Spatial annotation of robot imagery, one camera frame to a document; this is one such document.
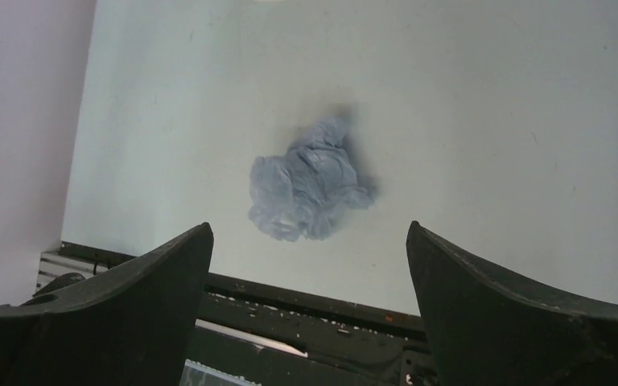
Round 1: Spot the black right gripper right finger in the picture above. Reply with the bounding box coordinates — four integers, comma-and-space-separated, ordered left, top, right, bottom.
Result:
406, 222, 618, 385

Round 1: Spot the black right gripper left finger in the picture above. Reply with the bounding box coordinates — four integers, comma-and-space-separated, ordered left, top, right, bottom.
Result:
0, 223, 214, 385

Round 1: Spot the blue plastic trash bag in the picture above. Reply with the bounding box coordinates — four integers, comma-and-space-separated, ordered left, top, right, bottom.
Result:
248, 115, 374, 242

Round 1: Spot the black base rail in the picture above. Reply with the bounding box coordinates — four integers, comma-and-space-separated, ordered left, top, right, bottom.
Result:
34, 240, 438, 386

